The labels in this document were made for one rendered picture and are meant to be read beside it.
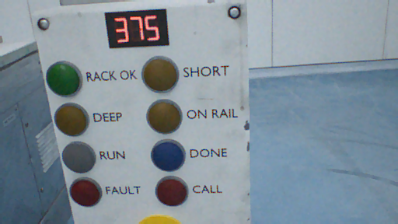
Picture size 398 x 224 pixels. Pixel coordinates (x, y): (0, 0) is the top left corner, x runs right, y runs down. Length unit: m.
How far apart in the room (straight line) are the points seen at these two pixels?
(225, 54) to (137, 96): 0.08
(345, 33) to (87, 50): 4.12
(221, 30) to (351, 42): 4.14
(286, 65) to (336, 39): 0.57
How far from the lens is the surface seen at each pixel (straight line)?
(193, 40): 0.31
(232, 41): 0.31
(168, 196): 0.36
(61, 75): 0.34
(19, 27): 4.32
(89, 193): 0.38
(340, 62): 4.43
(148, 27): 0.31
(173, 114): 0.33
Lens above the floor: 1.19
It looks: 21 degrees down
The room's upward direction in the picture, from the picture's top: 4 degrees counter-clockwise
